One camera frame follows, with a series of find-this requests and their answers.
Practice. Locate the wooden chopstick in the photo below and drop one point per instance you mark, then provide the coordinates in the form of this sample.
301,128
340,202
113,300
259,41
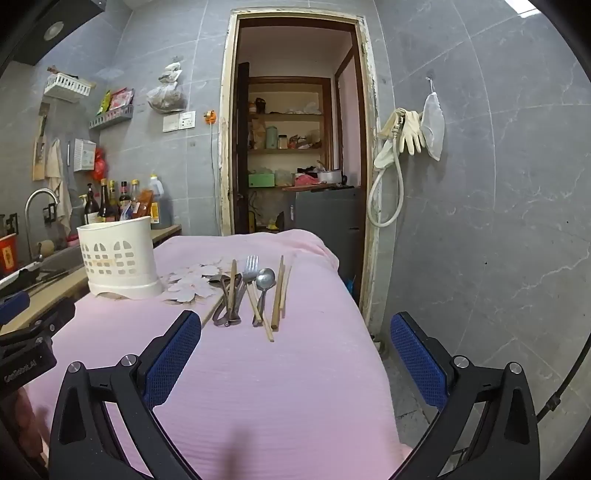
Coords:
231,289
284,289
275,319
257,302

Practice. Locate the white wall socket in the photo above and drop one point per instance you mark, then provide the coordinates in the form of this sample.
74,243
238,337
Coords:
178,121

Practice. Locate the dark vinegar bottle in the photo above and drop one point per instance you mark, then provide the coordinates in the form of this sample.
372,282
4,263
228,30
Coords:
106,211

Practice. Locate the white plastic utensil holder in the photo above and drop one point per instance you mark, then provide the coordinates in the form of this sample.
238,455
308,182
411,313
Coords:
119,259

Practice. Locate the metal tongs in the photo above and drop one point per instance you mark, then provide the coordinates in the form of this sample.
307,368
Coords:
220,316

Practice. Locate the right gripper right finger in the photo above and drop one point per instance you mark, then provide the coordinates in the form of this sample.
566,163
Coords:
505,444

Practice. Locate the dark soy sauce bottle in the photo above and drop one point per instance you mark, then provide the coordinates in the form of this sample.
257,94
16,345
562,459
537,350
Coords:
91,208

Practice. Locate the silver fork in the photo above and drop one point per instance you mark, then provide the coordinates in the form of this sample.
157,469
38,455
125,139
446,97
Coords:
238,289

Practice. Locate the wooden pantry shelf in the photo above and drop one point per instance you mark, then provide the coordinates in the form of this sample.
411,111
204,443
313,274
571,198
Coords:
291,132

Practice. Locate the red plastic bag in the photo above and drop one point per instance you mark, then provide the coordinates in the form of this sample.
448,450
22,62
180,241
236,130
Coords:
100,168

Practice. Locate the large oil jug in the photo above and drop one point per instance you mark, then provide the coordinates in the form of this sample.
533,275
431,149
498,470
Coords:
160,210

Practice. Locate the dark grey cabinet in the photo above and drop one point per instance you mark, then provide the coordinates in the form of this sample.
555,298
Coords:
336,216

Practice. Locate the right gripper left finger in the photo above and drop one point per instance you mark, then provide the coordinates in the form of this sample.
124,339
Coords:
83,442

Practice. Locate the grey wall shelf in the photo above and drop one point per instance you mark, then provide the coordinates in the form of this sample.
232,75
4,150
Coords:
111,117

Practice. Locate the white wall basket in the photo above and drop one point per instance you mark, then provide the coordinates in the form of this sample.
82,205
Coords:
67,88

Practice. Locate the white mesh bag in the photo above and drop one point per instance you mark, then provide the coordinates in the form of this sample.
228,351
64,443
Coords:
433,125

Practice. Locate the cream rubber gloves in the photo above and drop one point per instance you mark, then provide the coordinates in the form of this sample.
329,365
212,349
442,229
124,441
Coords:
403,128

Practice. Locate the pink floral table cloth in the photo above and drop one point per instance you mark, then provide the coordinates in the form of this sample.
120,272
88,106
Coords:
312,401

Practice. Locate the orange wall hook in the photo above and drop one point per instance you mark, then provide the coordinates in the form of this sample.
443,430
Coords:
210,117

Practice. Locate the hanging plastic bag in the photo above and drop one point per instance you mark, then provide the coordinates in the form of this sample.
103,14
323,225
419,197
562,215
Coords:
168,97

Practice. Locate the silver spoon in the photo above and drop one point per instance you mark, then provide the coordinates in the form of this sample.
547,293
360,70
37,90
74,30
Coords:
265,280

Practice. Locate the orange spice packet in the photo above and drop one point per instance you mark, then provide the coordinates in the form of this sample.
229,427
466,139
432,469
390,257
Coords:
142,206

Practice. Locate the beige hanging towel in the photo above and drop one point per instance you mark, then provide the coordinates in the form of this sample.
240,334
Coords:
57,182

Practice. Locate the stainless steel sink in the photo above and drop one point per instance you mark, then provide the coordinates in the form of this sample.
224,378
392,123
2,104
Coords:
68,259

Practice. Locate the wooden cutting board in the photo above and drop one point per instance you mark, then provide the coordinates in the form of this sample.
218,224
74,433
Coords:
39,154

